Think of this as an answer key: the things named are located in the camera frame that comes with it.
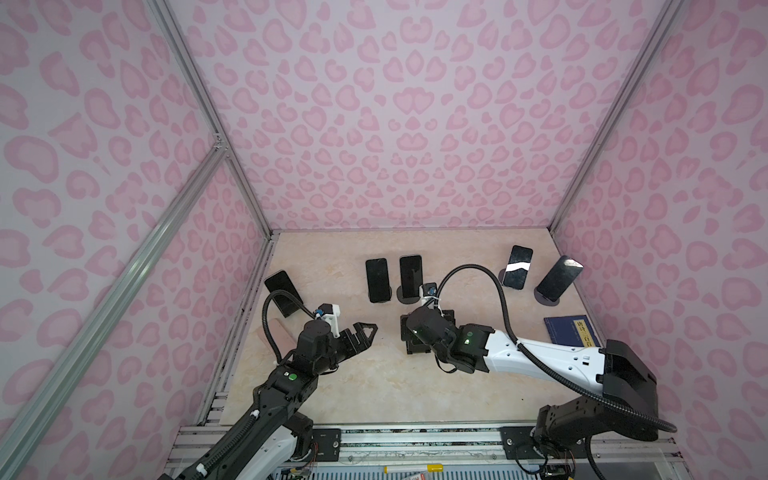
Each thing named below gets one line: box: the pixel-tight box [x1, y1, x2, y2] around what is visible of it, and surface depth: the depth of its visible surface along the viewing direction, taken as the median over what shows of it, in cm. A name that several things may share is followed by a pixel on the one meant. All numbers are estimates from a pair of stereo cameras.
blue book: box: [544, 315, 601, 348], surface depth 94 cm
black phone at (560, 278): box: [537, 255, 584, 302], surface depth 95 cm
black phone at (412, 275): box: [399, 255, 423, 298], surface depth 95 cm
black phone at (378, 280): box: [365, 258, 391, 303], surface depth 97 cm
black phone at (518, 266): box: [503, 245, 533, 290], surface depth 103 cm
